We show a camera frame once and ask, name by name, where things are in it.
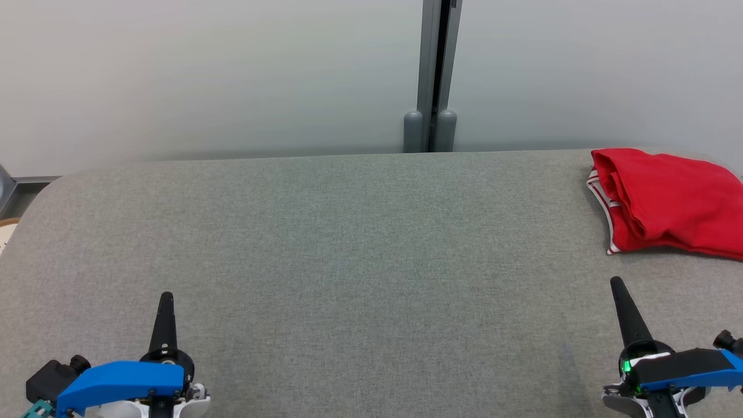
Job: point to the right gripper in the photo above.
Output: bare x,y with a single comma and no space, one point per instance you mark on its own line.
628,374

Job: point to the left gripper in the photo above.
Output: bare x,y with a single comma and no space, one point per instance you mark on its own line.
168,354

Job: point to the red jersey with white sleeves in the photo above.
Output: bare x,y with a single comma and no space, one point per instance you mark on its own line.
673,197

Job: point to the blue left camera bracket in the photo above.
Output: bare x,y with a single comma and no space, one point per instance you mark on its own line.
122,380

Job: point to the blue camera bracket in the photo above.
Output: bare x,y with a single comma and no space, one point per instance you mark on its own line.
122,380
691,368

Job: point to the blue right camera bracket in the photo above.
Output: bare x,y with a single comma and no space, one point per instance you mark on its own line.
691,368

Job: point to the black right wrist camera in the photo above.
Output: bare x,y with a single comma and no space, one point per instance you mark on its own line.
728,341

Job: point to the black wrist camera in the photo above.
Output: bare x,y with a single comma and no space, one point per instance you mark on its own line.
728,341
52,377

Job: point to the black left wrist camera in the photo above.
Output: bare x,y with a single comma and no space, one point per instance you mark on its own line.
52,377

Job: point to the teal left camera connector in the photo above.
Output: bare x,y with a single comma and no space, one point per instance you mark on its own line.
38,409

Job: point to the grey cylindrical post foot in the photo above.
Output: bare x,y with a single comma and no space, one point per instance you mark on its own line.
446,130
413,132

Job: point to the grey metal partition post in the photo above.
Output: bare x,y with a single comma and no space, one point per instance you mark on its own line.
432,58

